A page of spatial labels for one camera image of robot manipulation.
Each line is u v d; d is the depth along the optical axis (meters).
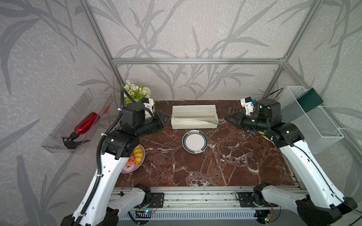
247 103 0.60
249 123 0.56
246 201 0.73
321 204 0.37
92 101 0.79
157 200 0.73
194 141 0.97
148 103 0.56
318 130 0.60
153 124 0.52
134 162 0.83
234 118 0.56
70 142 0.59
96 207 0.35
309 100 0.72
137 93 0.86
